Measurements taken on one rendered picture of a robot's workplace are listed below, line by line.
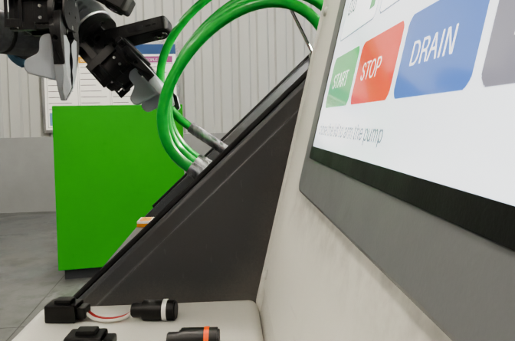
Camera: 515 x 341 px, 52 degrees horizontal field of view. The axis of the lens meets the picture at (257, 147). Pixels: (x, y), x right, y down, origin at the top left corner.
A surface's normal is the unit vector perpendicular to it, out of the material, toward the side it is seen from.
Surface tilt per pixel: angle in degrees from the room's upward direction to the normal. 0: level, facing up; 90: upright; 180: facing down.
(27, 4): 90
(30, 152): 90
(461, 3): 76
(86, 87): 90
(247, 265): 90
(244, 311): 0
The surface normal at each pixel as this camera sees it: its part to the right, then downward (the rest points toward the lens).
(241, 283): 0.06, 0.05
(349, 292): -0.97, -0.22
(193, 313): -0.02, -1.00
